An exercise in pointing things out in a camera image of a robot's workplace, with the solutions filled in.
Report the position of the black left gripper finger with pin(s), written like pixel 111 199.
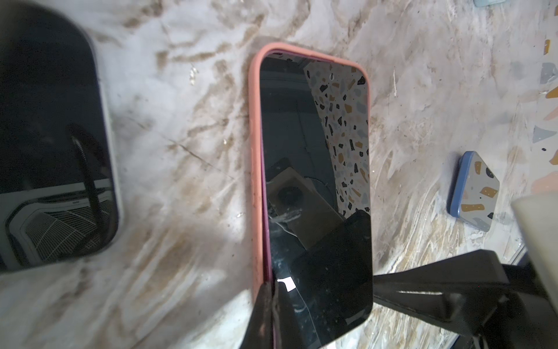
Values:
pixel 259 333

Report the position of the silver smartphone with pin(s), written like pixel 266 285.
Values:
pixel 58 190

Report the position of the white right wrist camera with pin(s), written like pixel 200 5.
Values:
pixel 537 218

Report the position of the blue smartphone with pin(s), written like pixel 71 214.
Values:
pixel 475 193

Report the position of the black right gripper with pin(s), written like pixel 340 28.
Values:
pixel 460 293

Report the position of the pink silicone phone case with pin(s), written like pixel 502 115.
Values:
pixel 262 267

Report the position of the light blue phone case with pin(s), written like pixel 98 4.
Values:
pixel 486 3

